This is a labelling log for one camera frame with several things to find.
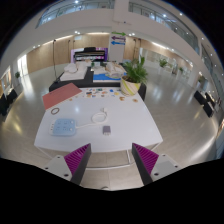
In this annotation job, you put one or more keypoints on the group of black chairs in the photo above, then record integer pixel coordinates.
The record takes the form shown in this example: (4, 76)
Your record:
(204, 101)
(8, 100)

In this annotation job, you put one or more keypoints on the white architectural model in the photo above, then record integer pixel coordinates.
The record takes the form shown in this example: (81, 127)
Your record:
(73, 73)

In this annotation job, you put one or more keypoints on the small grey charger block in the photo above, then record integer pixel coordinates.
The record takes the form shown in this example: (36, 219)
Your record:
(106, 130)

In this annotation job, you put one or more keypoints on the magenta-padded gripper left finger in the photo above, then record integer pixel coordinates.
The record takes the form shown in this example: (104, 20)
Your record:
(75, 160)

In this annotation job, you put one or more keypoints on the potted plant in striped pot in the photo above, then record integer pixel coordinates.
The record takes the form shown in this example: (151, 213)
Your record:
(128, 88)

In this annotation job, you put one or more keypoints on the light blue power strip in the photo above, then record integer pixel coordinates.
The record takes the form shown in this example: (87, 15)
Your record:
(62, 127)

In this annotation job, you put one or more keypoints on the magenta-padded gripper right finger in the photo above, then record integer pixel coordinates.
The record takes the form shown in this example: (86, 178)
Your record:
(148, 160)

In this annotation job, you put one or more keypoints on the small brown round piece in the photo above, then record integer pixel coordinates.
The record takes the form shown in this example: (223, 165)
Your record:
(122, 98)
(135, 100)

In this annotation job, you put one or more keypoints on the thin black pole stand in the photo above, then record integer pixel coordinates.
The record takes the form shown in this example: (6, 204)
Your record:
(55, 60)

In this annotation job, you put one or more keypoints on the black piano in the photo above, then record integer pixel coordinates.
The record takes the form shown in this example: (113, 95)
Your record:
(90, 53)

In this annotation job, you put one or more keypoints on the blue map board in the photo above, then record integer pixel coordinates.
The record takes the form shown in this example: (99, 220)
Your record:
(103, 77)

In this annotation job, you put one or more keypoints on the pink rectangular mat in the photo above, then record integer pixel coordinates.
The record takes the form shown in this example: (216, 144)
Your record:
(61, 95)

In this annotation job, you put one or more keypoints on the small distant potted plant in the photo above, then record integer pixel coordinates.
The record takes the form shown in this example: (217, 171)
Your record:
(17, 75)

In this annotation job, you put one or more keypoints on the black display platform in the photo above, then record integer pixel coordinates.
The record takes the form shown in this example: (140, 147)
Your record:
(83, 83)

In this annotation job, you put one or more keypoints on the white sign with arrows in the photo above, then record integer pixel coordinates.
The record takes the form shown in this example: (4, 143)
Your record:
(117, 48)

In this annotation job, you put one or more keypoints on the sheet of colourful stickers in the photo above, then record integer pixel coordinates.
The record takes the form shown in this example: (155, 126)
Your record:
(100, 92)

